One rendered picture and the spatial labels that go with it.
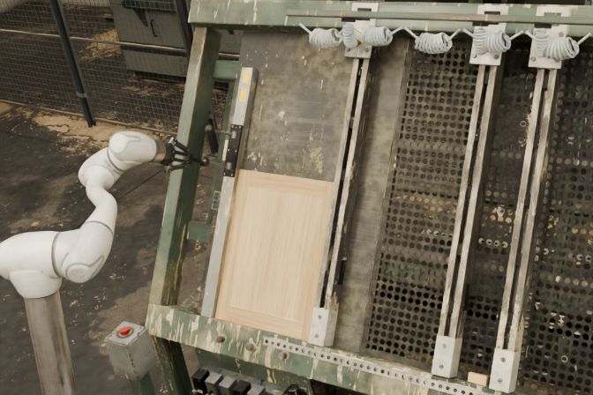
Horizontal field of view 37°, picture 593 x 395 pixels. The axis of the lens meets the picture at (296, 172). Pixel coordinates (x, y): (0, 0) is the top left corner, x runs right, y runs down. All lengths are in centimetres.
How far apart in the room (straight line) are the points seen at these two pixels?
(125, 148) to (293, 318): 85
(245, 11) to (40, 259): 129
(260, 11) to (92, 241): 118
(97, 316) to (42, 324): 249
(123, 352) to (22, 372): 171
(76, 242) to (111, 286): 283
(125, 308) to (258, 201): 206
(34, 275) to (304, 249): 101
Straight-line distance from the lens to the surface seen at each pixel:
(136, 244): 573
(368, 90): 308
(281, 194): 321
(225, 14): 339
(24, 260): 260
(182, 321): 340
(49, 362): 274
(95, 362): 483
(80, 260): 252
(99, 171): 302
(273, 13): 327
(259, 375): 325
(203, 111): 350
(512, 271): 279
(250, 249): 326
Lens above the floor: 284
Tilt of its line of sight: 28 degrees down
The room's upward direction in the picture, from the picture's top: 10 degrees counter-clockwise
